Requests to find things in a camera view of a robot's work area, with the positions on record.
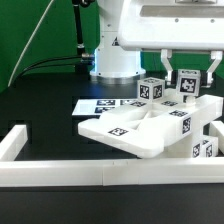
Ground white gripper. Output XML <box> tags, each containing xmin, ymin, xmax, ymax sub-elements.
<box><xmin>118</xmin><ymin>0</ymin><xmax>224</xmax><ymax>88</ymax></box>

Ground white chair backrest frame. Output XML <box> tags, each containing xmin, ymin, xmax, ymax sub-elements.
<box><xmin>78</xmin><ymin>89</ymin><xmax>223</xmax><ymax>158</ymax></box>

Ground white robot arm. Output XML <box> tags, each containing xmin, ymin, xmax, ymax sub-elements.
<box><xmin>91</xmin><ymin>0</ymin><xmax>224</xmax><ymax>87</ymax></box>

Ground white U-shaped obstacle fence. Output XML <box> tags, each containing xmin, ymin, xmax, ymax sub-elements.
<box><xmin>0</xmin><ymin>125</ymin><xmax>224</xmax><ymax>187</ymax></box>

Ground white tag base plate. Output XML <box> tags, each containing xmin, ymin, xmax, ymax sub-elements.
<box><xmin>72</xmin><ymin>99</ymin><xmax>135</xmax><ymax>116</ymax></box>

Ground black camera pole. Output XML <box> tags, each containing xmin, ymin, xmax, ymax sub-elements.
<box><xmin>71</xmin><ymin>0</ymin><xmax>85</xmax><ymax>55</ymax></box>

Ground white cable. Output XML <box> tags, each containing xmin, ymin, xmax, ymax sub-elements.
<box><xmin>6</xmin><ymin>0</ymin><xmax>54</xmax><ymax>88</ymax></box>

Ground black cables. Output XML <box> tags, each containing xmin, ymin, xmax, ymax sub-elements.
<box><xmin>14</xmin><ymin>53</ymin><xmax>96</xmax><ymax>79</ymax></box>

